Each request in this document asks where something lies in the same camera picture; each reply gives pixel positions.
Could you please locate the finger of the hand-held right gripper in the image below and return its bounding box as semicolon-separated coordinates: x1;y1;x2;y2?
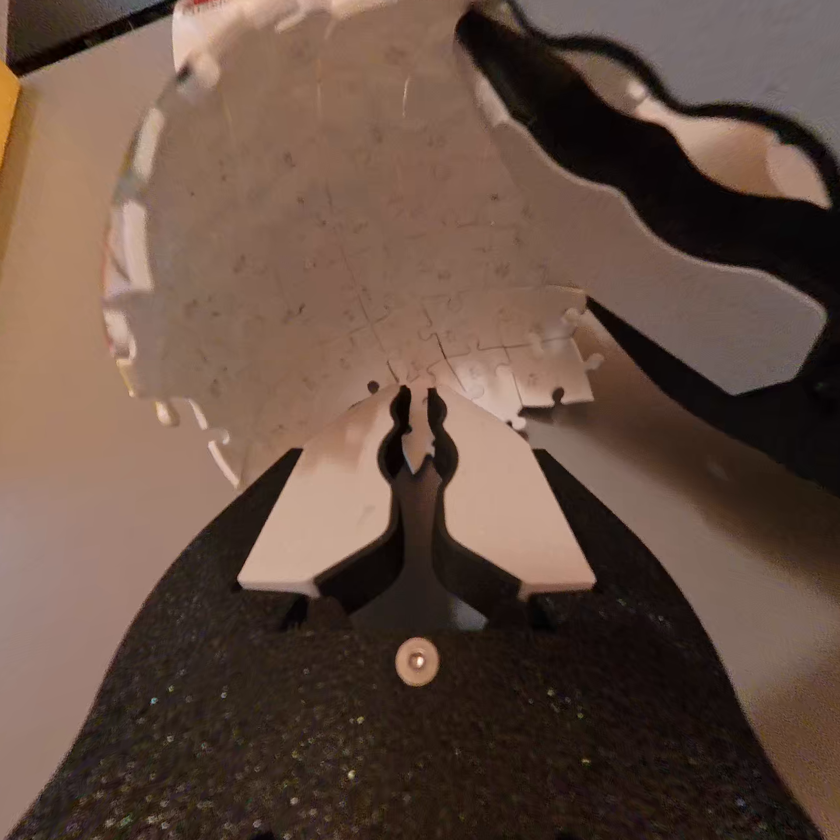
518;20;840;212
456;10;840;396

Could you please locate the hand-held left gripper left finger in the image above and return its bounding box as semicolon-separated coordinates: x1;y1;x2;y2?
236;386;413;616

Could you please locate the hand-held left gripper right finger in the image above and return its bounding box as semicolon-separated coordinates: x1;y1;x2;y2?
425;386;598;619

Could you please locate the white puzzle ball half shell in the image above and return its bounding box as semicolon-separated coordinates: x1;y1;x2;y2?
101;0;605;490

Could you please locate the yellow plastic bin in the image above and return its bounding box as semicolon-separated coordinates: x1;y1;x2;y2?
0;62;22;263

